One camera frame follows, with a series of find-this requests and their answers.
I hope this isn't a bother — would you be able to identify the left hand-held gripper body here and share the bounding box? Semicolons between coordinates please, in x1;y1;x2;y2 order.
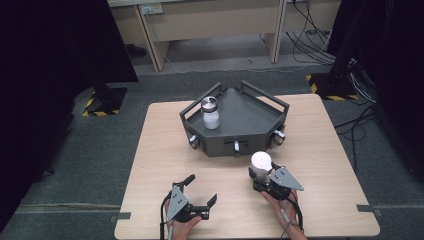
165;185;211;224

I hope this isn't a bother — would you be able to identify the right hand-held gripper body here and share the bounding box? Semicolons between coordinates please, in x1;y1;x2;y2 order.
252;166;305;202

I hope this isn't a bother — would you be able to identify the dark grey corner rack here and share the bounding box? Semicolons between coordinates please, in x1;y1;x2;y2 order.
178;79;291;158

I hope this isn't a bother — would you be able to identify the glass shaker with metal lid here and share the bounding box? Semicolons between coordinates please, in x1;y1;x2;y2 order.
200;95;222;131

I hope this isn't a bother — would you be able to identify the person's left hand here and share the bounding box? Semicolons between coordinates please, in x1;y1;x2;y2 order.
164;199;203;240

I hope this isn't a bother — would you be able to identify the person's right hand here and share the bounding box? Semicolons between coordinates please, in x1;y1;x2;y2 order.
261;188;300;235

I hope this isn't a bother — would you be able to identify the white-tipped rack hook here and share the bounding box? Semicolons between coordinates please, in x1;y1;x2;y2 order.
188;134;201;150
272;129;287;147
224;139;249;158

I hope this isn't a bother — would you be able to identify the grey floor tape strip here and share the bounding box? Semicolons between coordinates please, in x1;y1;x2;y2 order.
355;203;383;218
109;211;132;223

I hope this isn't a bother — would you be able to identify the black stand base striped tape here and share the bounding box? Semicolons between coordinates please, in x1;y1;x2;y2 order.
305;72;360;102
81;86;128;118

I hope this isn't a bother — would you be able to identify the beige office desk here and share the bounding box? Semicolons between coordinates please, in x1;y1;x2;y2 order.
107;0;288;73

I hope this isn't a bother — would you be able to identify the black curtain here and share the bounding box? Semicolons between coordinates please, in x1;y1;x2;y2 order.
327;0;424;183
0;0;140;231

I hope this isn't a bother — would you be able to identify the left hand-held gripper cable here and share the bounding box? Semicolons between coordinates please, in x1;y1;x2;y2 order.
159;194;175;240

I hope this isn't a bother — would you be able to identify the hand-held gripper cable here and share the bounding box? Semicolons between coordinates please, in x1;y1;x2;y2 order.
159;194;175;240
279;197;305;234

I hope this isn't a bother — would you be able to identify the right hand-held gripper cable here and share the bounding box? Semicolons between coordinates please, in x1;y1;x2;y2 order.
279;197;305;234

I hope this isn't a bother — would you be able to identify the bundle of floor cables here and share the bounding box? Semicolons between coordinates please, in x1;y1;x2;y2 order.
285;0;378;171

